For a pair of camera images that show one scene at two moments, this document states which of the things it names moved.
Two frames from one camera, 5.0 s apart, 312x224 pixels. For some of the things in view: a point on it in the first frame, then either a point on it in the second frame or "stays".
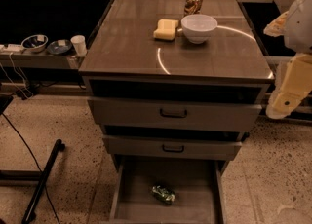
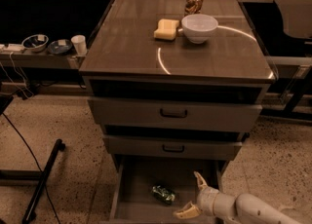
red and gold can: [193, 3] stays
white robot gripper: [300, 26] → [209, 199]
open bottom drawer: [194, 179] stays
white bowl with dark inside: [35, 43] stays
